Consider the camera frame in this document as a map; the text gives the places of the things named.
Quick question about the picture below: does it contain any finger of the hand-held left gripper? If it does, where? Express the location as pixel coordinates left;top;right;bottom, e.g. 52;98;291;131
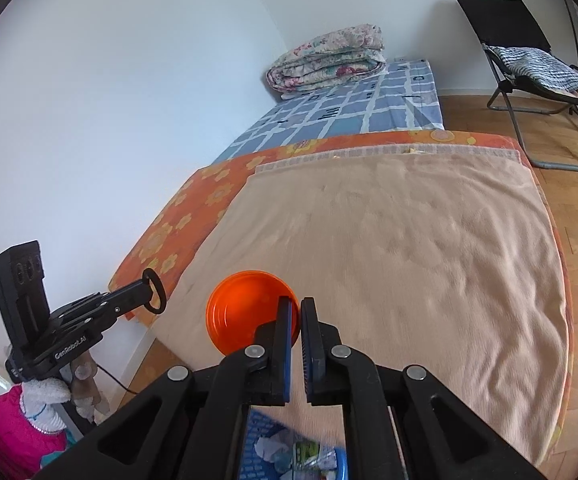
105;280;152;322

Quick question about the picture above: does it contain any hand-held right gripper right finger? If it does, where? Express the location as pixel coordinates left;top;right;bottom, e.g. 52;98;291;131
300;297;547;480

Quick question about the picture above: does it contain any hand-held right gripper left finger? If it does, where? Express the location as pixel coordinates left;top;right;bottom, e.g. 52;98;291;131
34;296;300;480

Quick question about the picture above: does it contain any black plastic ring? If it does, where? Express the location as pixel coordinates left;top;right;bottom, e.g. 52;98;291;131
142;268;166;314

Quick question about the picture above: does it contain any orange plastic cup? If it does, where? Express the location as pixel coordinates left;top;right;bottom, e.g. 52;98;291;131
205;270;300;356

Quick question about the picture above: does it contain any blue plastic basket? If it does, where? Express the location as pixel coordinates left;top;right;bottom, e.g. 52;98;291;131
239;407;350;480

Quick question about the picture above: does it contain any person's left hand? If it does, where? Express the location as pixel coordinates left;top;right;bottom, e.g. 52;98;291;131
19;350;104;433

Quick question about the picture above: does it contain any orange floral mattress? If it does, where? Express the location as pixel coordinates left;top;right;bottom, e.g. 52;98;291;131
108;130;572;426

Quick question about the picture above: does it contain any blue plaid bed sheet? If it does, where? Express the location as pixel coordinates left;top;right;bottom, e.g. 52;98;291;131
211;58;444;163

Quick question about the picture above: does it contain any folded floral quilt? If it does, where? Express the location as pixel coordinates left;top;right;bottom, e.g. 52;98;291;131
266;23;387;101

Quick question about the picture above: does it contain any blue striped cloth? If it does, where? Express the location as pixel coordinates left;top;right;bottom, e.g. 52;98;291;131
489;46;578;93

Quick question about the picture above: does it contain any black folding chair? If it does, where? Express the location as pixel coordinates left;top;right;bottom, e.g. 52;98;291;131
453;0;578;173

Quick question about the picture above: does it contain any black cable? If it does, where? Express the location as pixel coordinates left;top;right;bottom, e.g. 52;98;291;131
94;362;142;396

